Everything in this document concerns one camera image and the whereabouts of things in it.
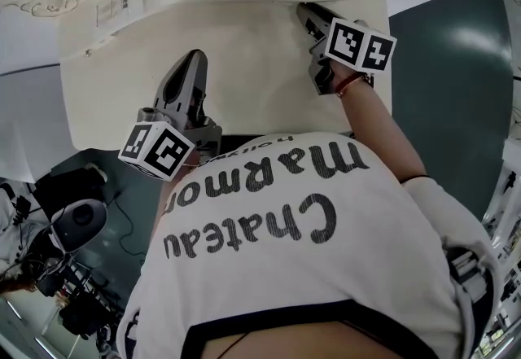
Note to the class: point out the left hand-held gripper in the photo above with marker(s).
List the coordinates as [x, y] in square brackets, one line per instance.
[138, 143]

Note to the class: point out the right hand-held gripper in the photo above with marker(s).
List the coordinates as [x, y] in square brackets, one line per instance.
[346, 42]

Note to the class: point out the cream small drawer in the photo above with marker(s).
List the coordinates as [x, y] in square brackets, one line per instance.
[346, 0]
[91, 47]

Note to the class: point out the cream ornate dressing table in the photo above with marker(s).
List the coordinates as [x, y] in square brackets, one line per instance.
[244, 64]

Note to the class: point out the person's right forearm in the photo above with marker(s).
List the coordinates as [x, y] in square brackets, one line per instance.
[382, 133]

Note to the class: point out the person's left forearm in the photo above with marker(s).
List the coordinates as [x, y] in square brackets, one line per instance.
[169, 194]

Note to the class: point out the person's right hand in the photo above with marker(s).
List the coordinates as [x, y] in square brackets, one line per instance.
[344, 74]

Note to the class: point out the white paper label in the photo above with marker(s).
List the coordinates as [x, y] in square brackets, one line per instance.
[110, 11]

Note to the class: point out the grey black office chair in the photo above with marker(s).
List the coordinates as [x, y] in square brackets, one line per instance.
[81, 219]

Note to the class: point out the person's white printed shirt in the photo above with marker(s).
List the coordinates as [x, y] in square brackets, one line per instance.
[305, 268]

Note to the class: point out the white storage shelf rack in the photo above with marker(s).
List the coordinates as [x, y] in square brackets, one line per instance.
[509, 186]

